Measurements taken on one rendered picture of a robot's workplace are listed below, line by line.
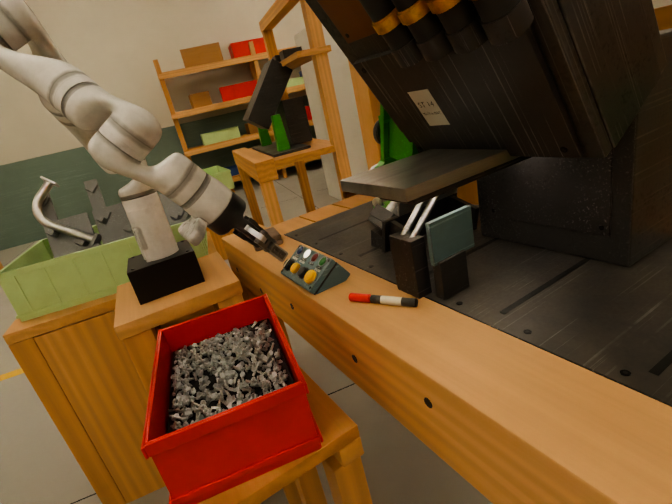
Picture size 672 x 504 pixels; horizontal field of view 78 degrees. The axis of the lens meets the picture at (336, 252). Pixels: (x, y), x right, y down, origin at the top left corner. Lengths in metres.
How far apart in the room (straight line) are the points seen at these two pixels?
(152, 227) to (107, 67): 6.81
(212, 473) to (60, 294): 1.09
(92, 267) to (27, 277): 0.18
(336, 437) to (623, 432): 0.36
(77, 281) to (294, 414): 1.12
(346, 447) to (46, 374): 1.20
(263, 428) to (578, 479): 0.36
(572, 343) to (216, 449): 0.48
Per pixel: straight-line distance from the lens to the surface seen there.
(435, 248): 0.69
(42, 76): 0.78
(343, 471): 0.72
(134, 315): 1.17
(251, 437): 0.61
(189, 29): 7.96
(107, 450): 1.83
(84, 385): 1.69
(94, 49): 7.99
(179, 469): 0.63
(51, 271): 1.60
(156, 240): 1.20
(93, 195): 1.83
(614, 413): 0.54
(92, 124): 0.75
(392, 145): 0.85
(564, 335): 0.64
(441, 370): 0.58
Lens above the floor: 1.27
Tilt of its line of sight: 21 degrees down
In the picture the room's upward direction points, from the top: 13 degrees counter-clockwise
